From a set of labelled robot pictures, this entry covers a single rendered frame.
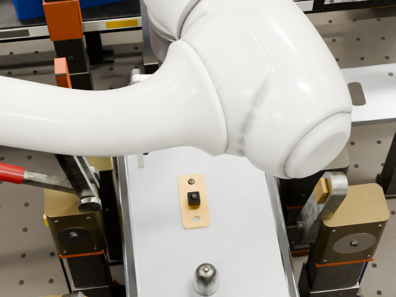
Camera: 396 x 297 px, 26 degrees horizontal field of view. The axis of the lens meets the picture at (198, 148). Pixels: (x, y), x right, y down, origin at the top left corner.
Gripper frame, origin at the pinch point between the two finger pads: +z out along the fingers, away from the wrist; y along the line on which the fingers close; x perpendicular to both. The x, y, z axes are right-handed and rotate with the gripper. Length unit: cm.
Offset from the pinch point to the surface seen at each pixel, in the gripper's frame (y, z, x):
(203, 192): 1.3, 13.3, 1.0
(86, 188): -14.0, 4.1, -1.8
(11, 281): -31, 44, 5
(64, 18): -15.7, 5.3, 28.4
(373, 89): 29.3, 13.7, 15.8
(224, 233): 3.4, 13.6, -5.5
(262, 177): 10.0, 13.6, 2.6
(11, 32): -24.6, 11.6, 32.3
